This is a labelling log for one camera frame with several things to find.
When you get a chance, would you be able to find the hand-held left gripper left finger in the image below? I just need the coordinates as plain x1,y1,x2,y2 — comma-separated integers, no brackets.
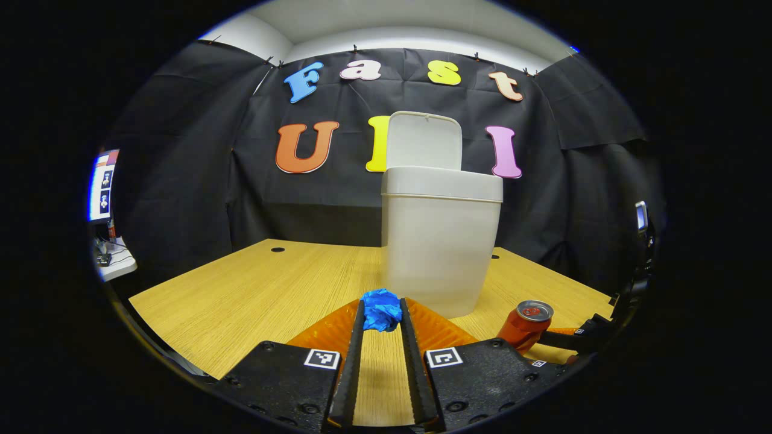
211,298,367,432

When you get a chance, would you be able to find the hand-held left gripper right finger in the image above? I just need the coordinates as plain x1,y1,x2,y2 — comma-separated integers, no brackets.
399,297,571,432

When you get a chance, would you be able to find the red pop can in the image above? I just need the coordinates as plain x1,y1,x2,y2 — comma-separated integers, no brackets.
496,300,554,354

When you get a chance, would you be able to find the blue paper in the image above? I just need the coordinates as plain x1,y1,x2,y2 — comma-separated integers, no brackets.
360,288,403,333

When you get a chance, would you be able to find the white desktop garbage bin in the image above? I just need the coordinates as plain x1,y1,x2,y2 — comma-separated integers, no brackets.
380,110,504,319

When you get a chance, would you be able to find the wooden desktop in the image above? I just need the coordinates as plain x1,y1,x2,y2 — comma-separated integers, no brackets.
128,238,616,429

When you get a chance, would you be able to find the white side table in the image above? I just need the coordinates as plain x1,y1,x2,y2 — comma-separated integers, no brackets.
93,236,138,282

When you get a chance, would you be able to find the black backdrop cloth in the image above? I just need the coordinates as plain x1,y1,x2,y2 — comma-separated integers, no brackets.
100,39,664,296

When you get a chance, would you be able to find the computer monitor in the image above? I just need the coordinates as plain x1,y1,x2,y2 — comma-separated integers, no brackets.
89,149,120,222

